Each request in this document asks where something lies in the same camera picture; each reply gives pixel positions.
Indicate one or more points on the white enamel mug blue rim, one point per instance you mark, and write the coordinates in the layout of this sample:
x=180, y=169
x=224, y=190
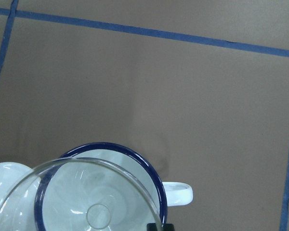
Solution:
x=135, y=173

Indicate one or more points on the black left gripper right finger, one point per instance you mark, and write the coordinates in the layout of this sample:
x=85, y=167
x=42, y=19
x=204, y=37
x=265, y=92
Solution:
x=168, y=227

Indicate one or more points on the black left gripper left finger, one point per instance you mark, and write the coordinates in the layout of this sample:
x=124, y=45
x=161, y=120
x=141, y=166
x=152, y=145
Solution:
x=151, y=227

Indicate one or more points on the clear glass funnel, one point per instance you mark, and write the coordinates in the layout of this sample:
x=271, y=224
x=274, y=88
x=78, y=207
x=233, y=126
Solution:
x=74, y=194

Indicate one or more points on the white enamel lid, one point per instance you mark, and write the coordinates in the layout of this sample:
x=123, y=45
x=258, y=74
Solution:
x=18, y=188

